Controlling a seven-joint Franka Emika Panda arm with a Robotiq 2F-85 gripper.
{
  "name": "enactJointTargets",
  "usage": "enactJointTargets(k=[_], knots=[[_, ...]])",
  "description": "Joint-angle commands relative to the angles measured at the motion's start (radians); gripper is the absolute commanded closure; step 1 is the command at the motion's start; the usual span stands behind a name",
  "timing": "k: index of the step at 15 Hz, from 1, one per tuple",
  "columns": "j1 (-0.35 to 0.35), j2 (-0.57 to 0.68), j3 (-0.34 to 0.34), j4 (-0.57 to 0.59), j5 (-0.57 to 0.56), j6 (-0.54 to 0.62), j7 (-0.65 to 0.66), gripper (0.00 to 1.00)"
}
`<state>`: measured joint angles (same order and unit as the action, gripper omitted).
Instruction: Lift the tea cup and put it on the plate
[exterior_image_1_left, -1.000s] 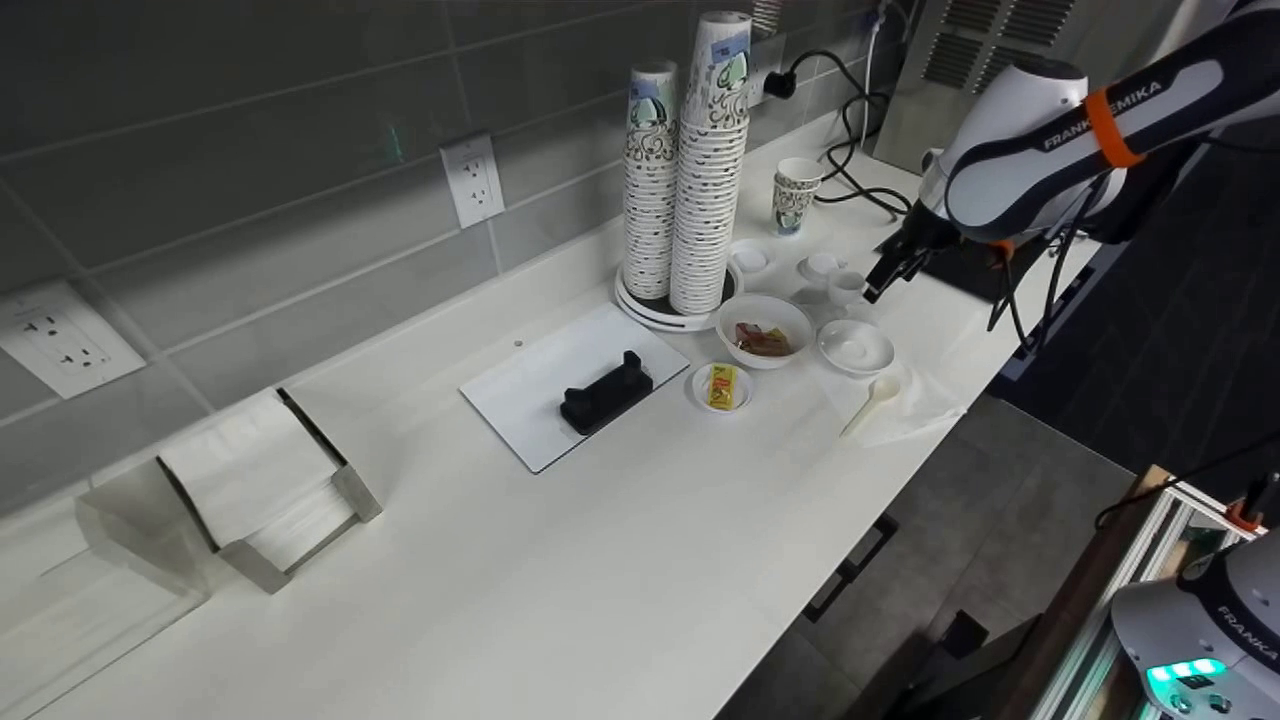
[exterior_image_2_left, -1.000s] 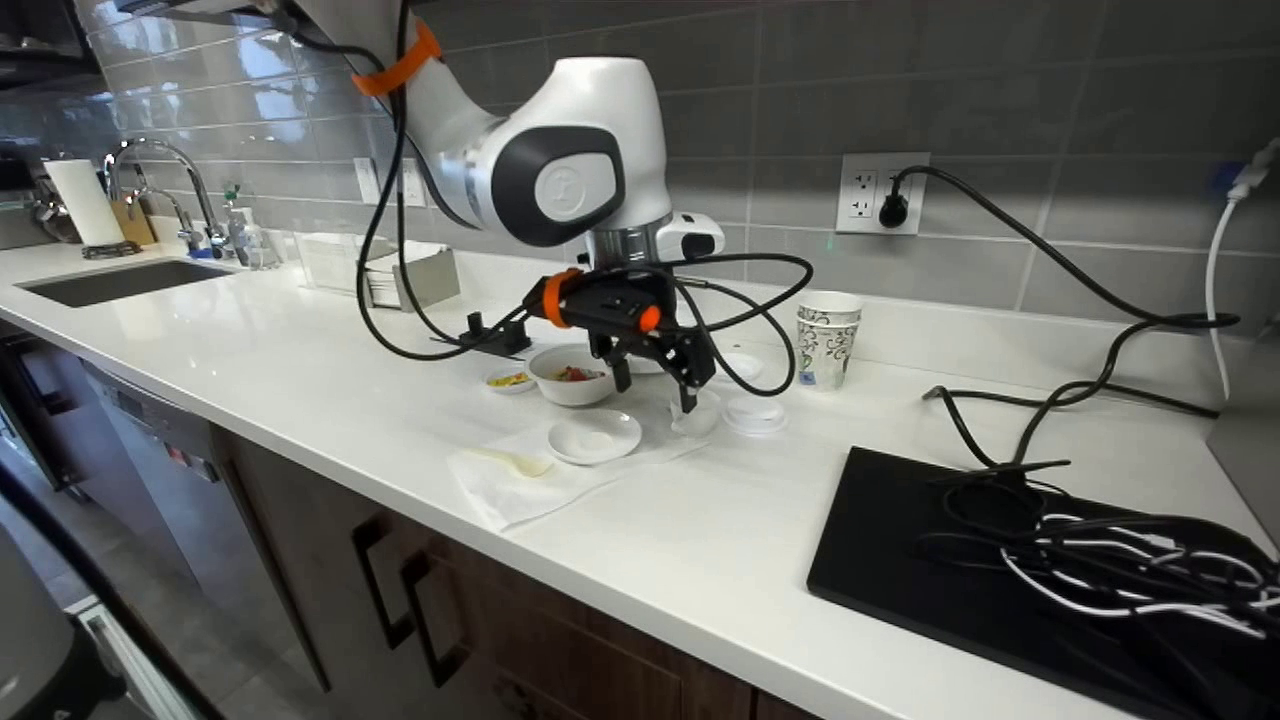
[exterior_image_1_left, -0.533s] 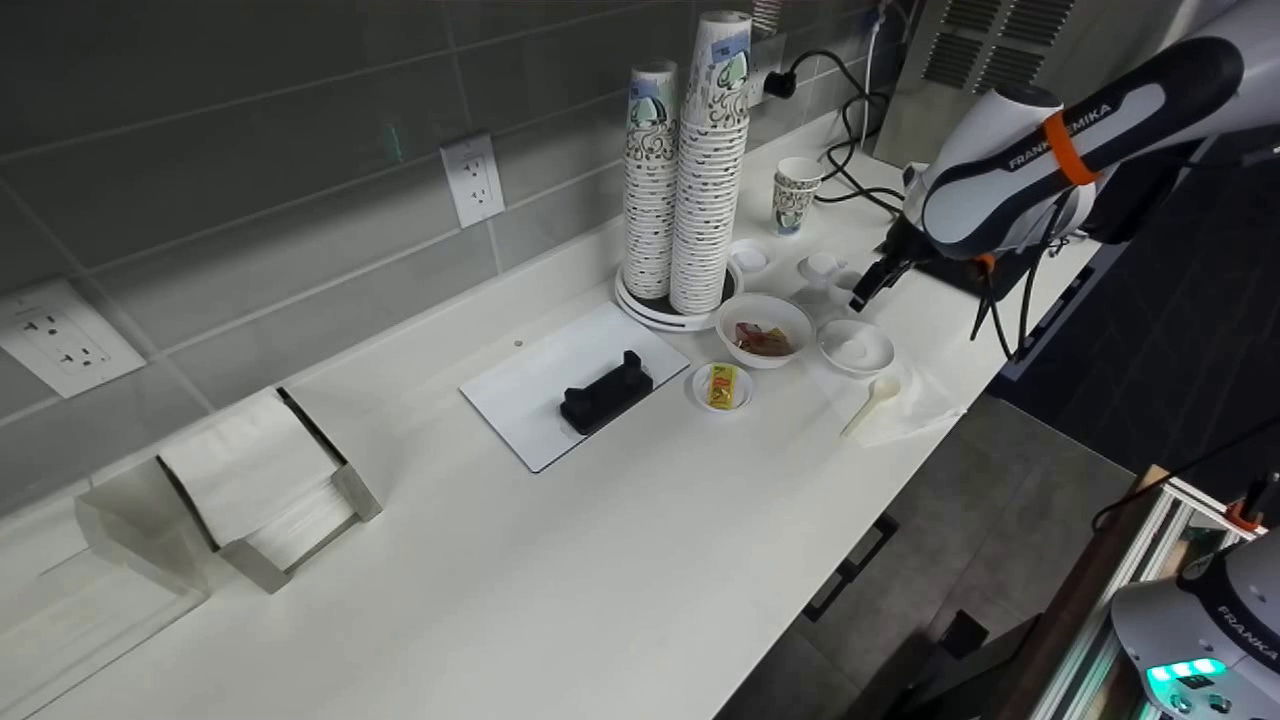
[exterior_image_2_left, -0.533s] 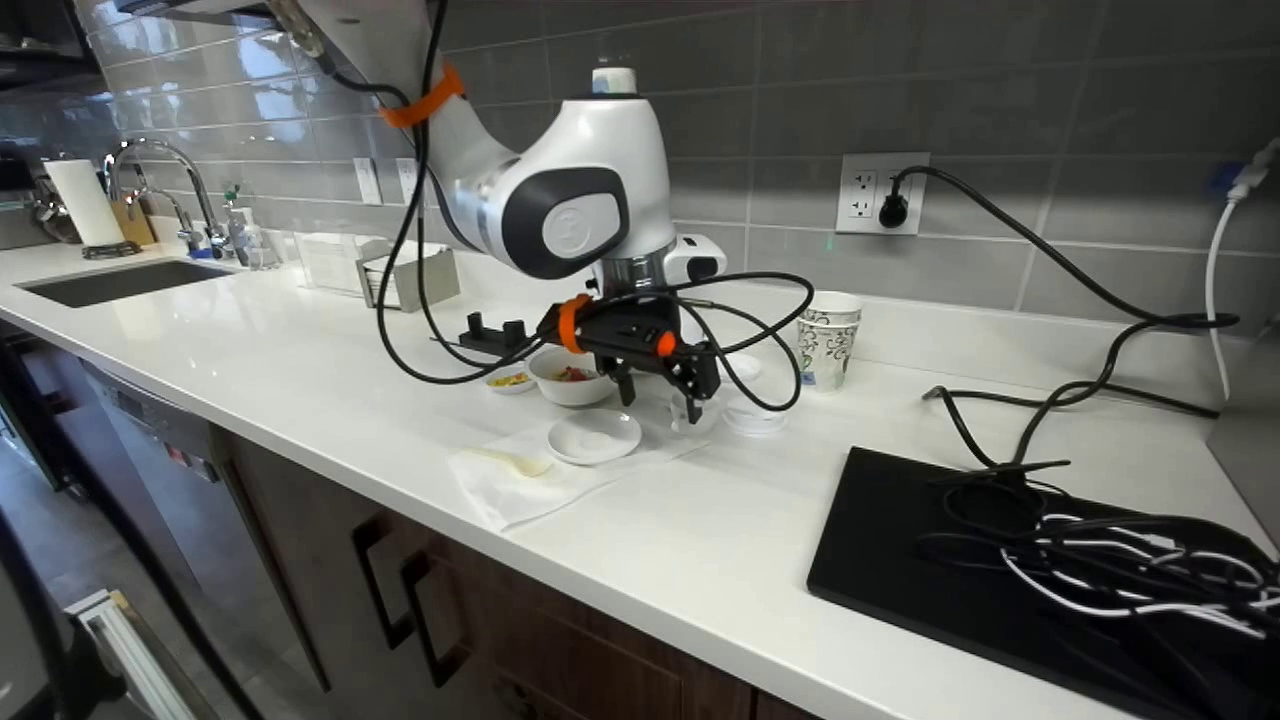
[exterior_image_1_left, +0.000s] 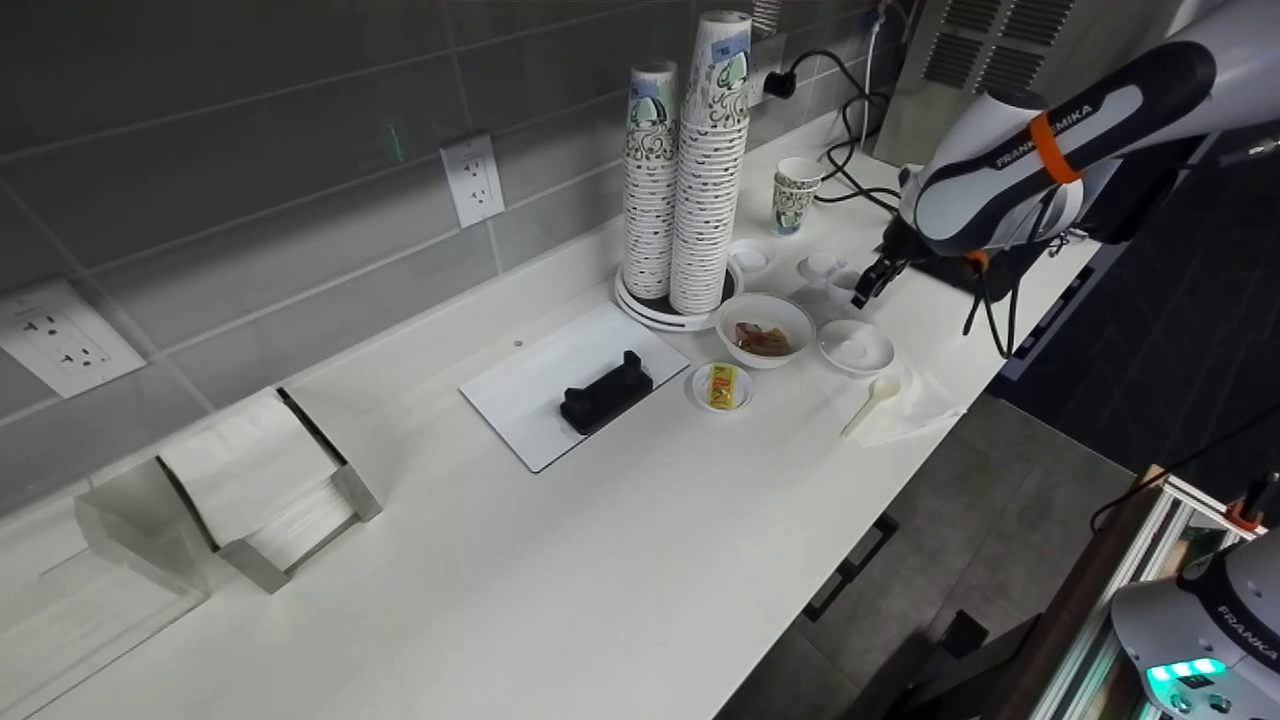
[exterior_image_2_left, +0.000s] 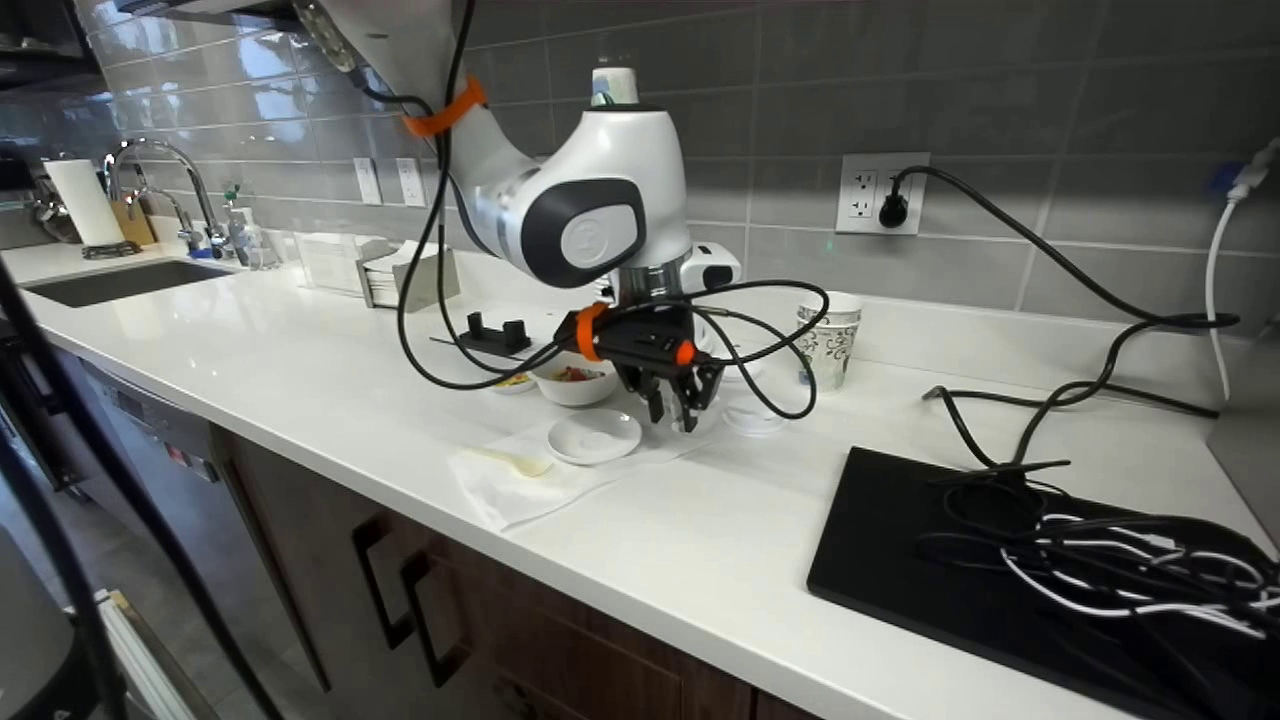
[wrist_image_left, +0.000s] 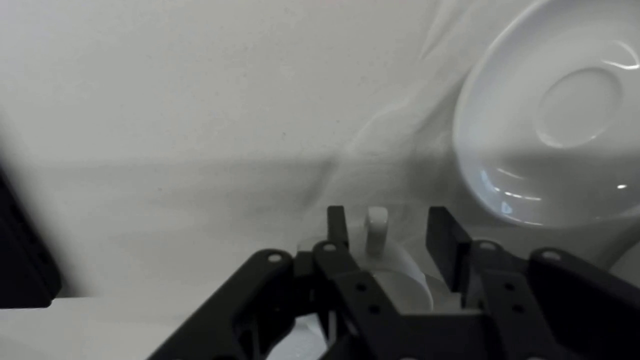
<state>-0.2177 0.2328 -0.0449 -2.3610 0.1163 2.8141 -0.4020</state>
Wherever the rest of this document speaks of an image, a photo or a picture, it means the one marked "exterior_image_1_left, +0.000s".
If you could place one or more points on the clear acrylic box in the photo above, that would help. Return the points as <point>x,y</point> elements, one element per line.
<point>92,586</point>

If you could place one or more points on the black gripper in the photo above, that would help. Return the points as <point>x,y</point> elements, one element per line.
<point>940,265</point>

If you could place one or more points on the black plastic block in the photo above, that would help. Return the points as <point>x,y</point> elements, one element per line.
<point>607,393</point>

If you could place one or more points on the tall patterned paper cup stack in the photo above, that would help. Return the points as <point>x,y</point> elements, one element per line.
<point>705,172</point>

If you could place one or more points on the white paper napkin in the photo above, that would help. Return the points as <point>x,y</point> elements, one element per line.
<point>923,404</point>

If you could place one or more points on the white plastic spoon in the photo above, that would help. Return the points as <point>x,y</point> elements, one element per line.
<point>869,404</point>

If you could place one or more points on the small white lid dish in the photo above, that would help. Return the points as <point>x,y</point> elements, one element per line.
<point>752,257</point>

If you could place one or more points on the single patterned paper cup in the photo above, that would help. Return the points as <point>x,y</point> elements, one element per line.
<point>798,196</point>

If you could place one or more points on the white plate under cup stacks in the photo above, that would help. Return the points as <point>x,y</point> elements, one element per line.
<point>665,320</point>

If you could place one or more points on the white metal cart frame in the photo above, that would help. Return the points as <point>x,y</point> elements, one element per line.
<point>1147,532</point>

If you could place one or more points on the small white tea cup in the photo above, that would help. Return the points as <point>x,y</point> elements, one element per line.
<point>825,278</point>

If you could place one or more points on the steel napkin holder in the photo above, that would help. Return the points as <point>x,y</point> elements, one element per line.
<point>264,495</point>

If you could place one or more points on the white bowl with food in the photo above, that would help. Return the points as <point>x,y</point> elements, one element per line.
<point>764,328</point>

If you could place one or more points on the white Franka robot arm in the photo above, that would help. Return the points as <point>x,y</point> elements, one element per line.
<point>1066,144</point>

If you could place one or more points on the white wall outlet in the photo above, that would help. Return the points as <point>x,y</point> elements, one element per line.
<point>66,342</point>
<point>474,182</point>

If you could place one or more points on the white cutting board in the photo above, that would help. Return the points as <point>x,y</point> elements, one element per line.
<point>534,404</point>

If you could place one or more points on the small dish with yellow food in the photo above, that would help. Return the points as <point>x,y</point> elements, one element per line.
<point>722,387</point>

